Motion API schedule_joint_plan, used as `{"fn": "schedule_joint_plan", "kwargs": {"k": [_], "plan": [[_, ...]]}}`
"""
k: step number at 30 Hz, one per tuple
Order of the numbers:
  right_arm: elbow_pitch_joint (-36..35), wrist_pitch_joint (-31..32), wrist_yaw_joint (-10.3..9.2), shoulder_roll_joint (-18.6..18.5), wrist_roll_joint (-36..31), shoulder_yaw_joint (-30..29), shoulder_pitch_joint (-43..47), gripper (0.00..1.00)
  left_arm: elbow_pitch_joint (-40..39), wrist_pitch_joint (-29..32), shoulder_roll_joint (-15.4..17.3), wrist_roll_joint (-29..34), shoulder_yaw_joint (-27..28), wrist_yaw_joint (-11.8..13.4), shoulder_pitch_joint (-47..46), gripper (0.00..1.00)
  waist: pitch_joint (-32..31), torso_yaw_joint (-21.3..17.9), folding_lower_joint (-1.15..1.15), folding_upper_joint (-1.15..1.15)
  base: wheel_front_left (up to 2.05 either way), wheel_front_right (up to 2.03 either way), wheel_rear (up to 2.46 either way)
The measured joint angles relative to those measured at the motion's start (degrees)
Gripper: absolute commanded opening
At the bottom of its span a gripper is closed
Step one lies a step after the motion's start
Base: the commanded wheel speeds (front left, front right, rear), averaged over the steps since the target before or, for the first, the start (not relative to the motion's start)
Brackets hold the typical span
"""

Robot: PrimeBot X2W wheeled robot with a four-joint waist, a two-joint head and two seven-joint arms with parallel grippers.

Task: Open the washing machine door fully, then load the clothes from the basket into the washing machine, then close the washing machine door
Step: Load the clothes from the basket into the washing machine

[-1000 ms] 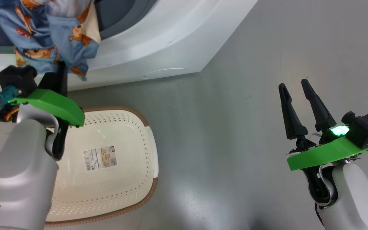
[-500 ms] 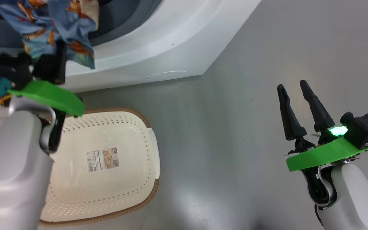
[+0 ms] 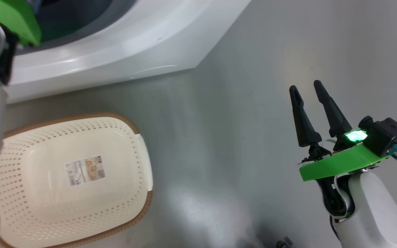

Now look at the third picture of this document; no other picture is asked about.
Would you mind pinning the green band left gripper body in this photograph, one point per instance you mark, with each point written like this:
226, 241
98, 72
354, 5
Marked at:
12, 17

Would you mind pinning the green band right gripper body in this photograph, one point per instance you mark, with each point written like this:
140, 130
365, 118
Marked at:
339, 165

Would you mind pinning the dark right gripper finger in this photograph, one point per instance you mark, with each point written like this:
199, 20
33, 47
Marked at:
334, 117
303, 127

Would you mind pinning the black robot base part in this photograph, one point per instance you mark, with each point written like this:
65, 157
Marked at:
284, 243

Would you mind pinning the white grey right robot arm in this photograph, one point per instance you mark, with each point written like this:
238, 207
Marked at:
374, 213

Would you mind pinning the white front-load washing machine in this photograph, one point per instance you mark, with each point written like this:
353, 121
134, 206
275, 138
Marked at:
133, 38

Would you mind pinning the paper label inside basket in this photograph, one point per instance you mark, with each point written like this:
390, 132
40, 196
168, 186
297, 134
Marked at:
84, 171

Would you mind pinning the cream perforated laundry basket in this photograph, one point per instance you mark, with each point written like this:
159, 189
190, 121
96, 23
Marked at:
115, 165

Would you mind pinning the round white filter cover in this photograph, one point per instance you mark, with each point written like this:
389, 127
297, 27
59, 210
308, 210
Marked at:
153, 71

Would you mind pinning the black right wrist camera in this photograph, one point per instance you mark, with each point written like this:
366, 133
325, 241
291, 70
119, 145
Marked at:
386, 134

